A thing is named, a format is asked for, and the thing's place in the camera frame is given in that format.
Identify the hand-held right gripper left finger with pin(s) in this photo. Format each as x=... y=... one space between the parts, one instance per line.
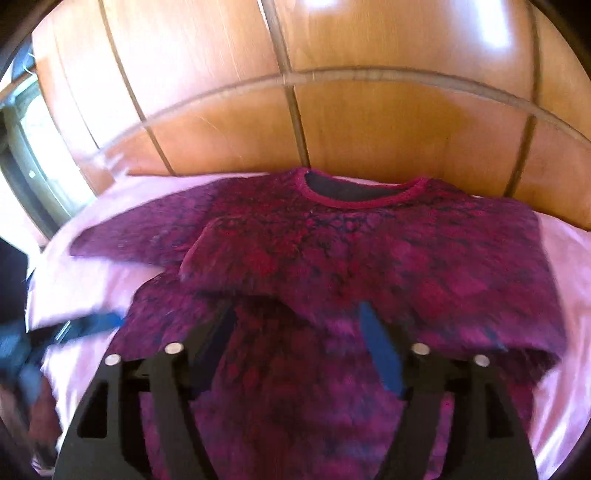
x=207 y=353

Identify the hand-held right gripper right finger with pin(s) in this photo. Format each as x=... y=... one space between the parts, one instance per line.
x=379 y=348

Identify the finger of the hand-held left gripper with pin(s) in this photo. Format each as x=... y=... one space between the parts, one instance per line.
x=94 y=324

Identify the red floral patterned shirt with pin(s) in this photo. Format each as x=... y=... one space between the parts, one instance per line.
x=323 y=240

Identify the pink bed sheet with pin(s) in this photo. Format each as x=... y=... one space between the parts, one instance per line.
x=85 y=295

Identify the wooden panelled headboard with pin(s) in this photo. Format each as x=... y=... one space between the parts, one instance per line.
x=369 y=129

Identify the window with dark frame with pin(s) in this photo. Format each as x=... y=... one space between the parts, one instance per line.
x=32 y=170

